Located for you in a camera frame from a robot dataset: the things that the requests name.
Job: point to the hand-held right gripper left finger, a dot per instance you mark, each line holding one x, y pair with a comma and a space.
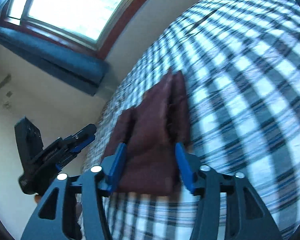
117, 162

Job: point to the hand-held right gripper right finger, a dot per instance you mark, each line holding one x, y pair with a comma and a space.
183, 167

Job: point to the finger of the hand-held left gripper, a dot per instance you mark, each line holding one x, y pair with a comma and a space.
81, 132
75, 147

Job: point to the maroon plaid sweater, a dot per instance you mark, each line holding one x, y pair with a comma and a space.
152, 130

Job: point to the blue curtain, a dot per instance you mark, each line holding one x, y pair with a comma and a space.
52, 57

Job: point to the bed with checkered blanket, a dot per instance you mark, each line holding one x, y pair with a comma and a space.
240, 105

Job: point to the wooden framed window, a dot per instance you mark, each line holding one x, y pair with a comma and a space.
72, 7

